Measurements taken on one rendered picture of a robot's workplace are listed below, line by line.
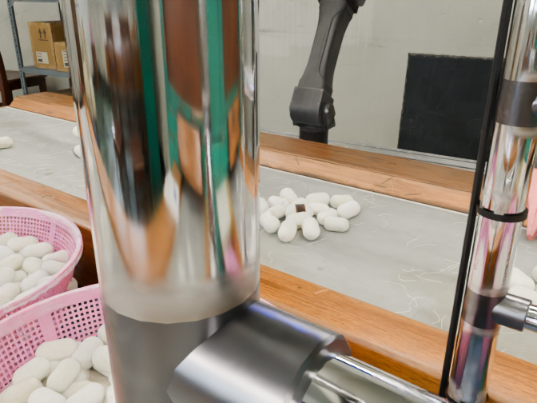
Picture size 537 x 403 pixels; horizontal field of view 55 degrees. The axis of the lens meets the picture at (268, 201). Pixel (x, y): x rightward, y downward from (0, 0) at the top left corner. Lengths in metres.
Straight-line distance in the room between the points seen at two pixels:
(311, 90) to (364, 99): 1.72
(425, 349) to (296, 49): 2.58
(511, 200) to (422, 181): 0.47
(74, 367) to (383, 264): 0.32
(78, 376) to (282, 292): 0.18
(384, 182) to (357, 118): 2.05
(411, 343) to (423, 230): 0.27
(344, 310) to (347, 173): 0.39
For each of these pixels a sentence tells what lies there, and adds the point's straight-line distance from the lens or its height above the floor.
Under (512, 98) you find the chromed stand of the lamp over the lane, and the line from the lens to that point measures 0.28.
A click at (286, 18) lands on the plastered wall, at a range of 2.93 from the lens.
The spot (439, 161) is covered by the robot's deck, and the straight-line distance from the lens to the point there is 1.19.
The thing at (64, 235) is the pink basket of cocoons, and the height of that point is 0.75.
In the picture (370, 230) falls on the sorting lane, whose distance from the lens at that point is 0.64.
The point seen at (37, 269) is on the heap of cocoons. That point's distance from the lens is 0.60.
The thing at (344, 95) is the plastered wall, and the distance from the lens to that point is 2.81.
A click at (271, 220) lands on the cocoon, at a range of 0.61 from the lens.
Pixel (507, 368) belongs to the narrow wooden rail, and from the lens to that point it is 0.42.
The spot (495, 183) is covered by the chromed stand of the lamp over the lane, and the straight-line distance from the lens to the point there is 0.29.
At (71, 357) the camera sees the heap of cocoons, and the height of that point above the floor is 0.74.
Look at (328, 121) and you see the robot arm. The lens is 1.06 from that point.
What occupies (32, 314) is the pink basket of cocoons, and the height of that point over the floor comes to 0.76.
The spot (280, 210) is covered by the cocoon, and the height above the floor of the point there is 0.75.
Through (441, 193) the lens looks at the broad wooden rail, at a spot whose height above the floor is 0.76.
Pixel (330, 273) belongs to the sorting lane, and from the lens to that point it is 0.54.
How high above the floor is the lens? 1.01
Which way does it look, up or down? 22 degrees down
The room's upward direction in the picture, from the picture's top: straight up
